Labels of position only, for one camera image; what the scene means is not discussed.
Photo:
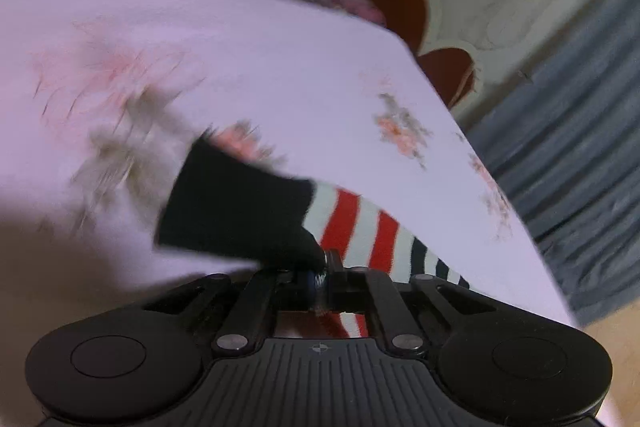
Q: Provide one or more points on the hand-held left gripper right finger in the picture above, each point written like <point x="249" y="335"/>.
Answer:
<point x="345" y="292"/>

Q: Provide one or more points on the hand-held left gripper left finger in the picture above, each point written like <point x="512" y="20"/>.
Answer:
<point x="303" y="290"/>

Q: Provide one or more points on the red black white striped sock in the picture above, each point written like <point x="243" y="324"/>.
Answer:
<point x="345" y="227"/>

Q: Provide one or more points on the pink floral bed sheet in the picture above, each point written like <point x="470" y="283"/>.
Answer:
<point x="250" y="57"/>

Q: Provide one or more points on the grey-blue curtain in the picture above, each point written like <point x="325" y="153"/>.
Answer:
<point x="575" y="157"/>

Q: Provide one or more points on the red heart-shaped headboard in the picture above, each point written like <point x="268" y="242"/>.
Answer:
<point x="395" y="2"/>

